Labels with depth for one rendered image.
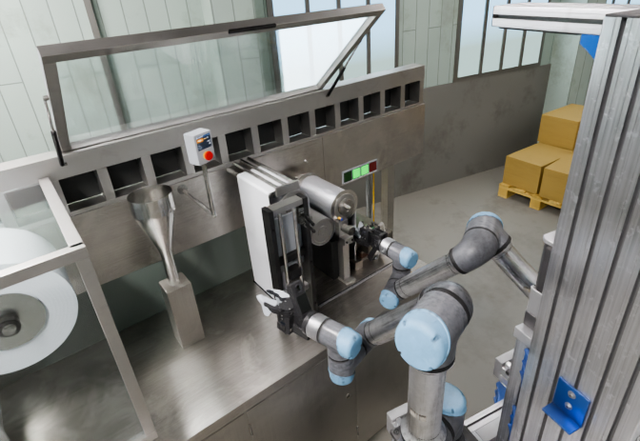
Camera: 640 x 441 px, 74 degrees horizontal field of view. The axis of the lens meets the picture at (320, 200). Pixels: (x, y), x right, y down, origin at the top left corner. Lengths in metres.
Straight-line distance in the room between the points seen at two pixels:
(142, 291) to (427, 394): 1.22
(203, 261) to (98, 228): 0.46
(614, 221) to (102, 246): 1.55
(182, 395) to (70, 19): 2.50
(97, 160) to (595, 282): 1.47
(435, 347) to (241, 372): 0.87
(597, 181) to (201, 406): 1.29
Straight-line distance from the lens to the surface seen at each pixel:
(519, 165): 4.57
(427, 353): 0.97
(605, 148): 0.90
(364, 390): 2.08
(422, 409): 1.15
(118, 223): 1.74
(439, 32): 4.39
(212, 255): 1.95
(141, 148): 1.67
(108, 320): 1.24
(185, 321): 1.71
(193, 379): 1.67
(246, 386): 1.60
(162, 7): 3.38
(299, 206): 1.50
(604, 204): 0.94
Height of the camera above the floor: 2.11
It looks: 28 degrees down
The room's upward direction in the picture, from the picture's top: 4 degrees counter-clockwise
